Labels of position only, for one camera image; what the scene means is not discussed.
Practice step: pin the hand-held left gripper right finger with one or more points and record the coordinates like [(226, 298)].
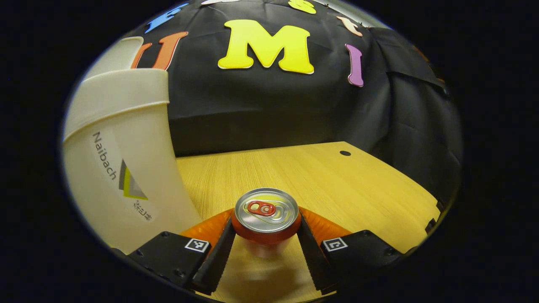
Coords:
[(313, 261)]

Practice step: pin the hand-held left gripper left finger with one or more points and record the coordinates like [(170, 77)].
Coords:
[(219, 261)]

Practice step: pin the white desktop garbage bin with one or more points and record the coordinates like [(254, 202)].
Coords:
[(126, 147)]

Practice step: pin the black backdrop cloth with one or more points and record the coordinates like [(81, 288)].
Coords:
[(273, 105)]

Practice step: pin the red pop can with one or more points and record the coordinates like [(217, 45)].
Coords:
[(265, 210)]

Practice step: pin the wooden desktop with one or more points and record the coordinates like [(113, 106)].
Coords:
[(337, 189)]

